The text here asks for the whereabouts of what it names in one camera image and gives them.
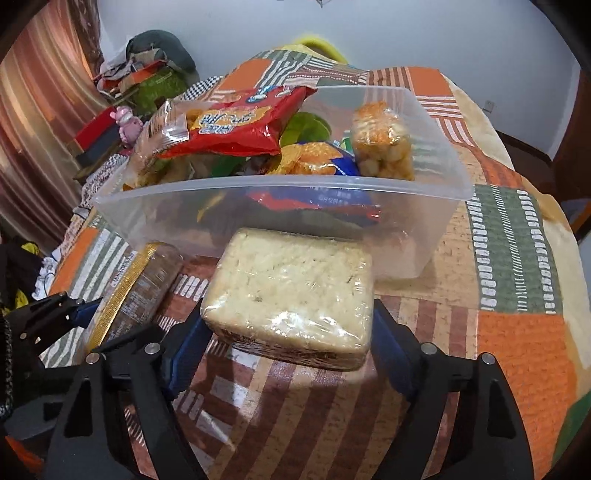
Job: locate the white cloth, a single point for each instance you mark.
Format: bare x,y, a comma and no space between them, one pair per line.
48,274

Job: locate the dark grey box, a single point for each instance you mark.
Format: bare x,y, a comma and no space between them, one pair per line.
99,152

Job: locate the long clear biscuit pack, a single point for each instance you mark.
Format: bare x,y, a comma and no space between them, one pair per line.
157,138

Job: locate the clear bag of puff balls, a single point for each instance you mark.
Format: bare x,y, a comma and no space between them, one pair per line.
383,147

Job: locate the green snack packet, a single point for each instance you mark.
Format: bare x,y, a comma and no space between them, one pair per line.
304,127

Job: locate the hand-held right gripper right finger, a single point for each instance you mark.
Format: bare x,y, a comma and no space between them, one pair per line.
392,355

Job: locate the green bag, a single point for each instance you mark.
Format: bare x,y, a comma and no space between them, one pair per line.
161,85

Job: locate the pink toy figure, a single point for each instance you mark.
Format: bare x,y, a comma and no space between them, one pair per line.
128,127

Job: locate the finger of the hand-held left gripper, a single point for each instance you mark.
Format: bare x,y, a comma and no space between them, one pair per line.
85,311

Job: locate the blue chips packet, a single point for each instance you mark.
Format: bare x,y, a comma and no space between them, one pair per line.
344,161

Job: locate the gold-edged brown biscuit pack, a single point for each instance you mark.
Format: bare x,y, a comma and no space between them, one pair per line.
138,286

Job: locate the yellow chair back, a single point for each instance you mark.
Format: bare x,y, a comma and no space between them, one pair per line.
318,46

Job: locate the black and yellow cloth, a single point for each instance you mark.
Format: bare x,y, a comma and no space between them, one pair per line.
23,267

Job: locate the clear pack of orange pastries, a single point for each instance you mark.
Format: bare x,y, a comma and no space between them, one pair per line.
314,157

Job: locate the wooden door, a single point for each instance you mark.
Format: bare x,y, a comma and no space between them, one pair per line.
575,152

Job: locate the grey coat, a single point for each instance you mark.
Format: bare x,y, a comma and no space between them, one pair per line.
161,46

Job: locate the pile of clothes and boxes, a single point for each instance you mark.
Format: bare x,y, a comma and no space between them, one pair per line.
124,74

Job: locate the orange striped patchwork blanket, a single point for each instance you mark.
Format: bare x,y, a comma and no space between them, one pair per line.
508,277

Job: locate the red snack packet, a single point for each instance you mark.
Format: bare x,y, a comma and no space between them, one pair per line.
231,124

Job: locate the clear plastic container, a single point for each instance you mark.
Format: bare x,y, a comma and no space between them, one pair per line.
415,207

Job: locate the striped brown curtain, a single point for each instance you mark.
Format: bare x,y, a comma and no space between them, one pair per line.
41,138

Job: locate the plastic-wrapped pale cake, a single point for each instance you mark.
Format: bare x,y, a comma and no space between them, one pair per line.
286,286

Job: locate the white wall socket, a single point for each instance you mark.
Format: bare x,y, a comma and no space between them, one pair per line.
489,106

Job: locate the red box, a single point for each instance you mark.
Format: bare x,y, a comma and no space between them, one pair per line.
92,127

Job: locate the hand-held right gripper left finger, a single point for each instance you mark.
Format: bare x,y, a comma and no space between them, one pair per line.
184,364

